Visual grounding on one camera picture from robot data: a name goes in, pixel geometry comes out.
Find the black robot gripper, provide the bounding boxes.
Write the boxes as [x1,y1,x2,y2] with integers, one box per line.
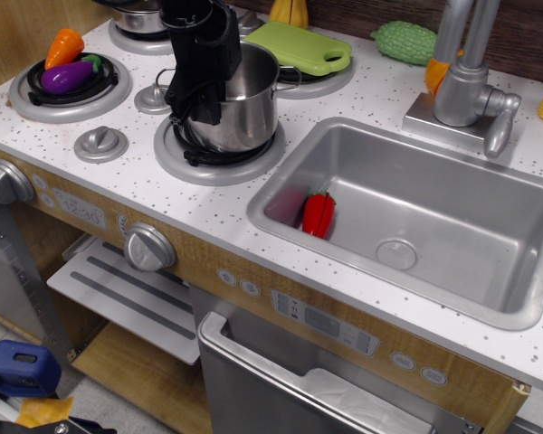
[159,1,242,126]

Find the tall stainless steel pot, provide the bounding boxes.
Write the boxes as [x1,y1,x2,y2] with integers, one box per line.
[171,42,301,153]

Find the silver stove knob middle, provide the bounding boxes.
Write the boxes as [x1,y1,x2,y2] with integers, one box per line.
[134,83,171,115]

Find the silver stove knob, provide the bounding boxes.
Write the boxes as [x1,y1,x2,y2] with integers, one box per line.
[134,83,171,115]
[73,126,129,164]
[238,11,265,38]

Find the silver stove knob back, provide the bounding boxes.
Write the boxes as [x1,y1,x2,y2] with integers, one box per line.
[238,11,265,38]

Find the silver stove knob front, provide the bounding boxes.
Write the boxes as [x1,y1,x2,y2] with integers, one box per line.
[73,126,129,164]

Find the front right black burner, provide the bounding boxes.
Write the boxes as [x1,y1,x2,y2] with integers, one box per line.
[153,117,287,186]

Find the black burner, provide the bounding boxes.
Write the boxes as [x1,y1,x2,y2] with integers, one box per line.
[8,52,131,124]
[153,117,287,186]

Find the front left black burner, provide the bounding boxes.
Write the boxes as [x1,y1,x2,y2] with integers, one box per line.
[8,52,131,124]

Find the green toy cutting board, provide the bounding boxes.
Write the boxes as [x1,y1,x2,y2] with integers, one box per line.
[244,22,352,77]

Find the small steel pan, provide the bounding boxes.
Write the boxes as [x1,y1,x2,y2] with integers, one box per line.
[111,0,167,35]

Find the yellow toy banana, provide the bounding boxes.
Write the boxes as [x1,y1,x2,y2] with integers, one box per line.
[269,0,309,29]

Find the purple toy eggplant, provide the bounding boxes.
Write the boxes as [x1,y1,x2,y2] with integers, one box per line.
[40,54,102,95]

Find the red toy pepper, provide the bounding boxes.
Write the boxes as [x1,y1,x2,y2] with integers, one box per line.
[302,191,336,239]

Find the right oven dial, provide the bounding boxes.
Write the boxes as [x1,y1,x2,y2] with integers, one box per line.
[123,222,177,272]

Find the oven dial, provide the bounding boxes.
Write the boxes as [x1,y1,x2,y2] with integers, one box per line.
[123,222,177,272]
[0,159,34,205]

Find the orange toy carrot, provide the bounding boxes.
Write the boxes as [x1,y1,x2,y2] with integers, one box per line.
[44,28,85,71]

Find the green toy bitter gourd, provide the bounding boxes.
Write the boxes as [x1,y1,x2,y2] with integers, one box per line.
[370,21,437,67]

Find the white oven rack shelf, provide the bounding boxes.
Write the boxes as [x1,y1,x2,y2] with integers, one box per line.
[47,237,199,365]

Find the left oven dial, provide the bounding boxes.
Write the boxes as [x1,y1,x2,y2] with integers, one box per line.
[0,159,34,205]

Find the orange toy behind faucet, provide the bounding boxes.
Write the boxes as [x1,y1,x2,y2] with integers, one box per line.
[424,52,452,96]

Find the silver toy faucet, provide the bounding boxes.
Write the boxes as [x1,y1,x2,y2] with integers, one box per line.
[402,1,521,159]

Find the silver dishwasher door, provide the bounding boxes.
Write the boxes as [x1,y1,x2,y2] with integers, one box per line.
[198,312,481,433]

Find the open oven door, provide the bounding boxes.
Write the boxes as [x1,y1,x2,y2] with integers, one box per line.
[0,205,81,398]

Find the silver sink basin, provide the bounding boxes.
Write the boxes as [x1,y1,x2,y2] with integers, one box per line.
[248,118,543,331]

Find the blue clamp tool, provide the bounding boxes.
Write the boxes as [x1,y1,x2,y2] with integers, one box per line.
[0,340,62,398]

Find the yellow tape piece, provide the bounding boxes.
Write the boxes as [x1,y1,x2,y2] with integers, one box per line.
[15,396,74,428]

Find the back right burner ring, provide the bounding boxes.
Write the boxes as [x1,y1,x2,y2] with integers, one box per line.
[275,58,357,100]

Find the burner ring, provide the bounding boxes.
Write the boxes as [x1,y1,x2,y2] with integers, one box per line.
[108,17,176,56]
[275,58,357,100]

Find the back left burner ring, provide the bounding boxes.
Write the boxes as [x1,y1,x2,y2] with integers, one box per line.
[108,17,176,56]

